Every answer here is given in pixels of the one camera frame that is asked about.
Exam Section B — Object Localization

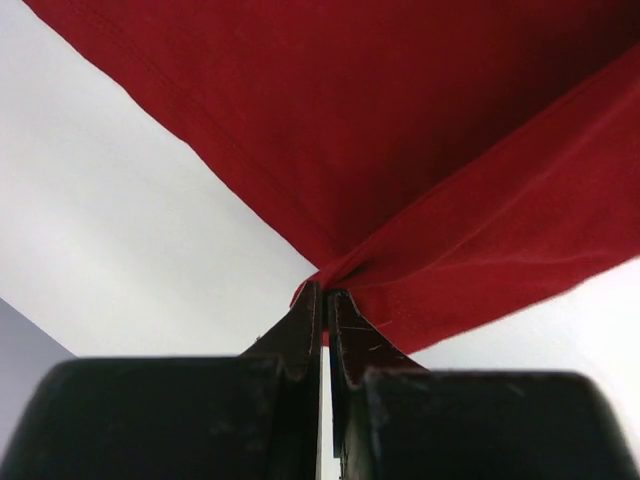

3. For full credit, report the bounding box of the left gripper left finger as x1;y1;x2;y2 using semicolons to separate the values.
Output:
1;283;323;479

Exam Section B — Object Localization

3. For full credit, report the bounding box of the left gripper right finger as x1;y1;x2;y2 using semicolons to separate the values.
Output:
327;290;639;479

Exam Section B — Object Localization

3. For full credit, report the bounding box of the red t shirt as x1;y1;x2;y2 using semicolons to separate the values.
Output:
31;1;639;353

